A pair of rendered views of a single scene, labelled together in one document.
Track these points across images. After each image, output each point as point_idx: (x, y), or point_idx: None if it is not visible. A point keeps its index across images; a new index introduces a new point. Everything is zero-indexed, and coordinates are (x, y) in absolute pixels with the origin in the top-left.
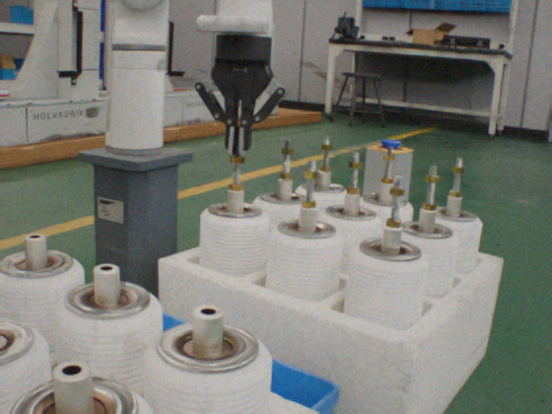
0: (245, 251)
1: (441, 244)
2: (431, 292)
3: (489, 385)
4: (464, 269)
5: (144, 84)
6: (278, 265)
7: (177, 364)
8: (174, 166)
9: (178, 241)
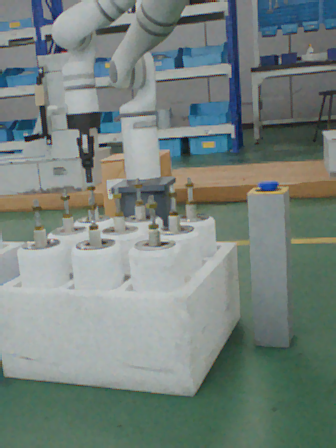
0: None
1: (73, 252)
2: (75, 286)
3: (133, 401)
4: (136, 290)
5: (126, 138)
6: None
7: None
8: (149, 192)
9: (300, 266)
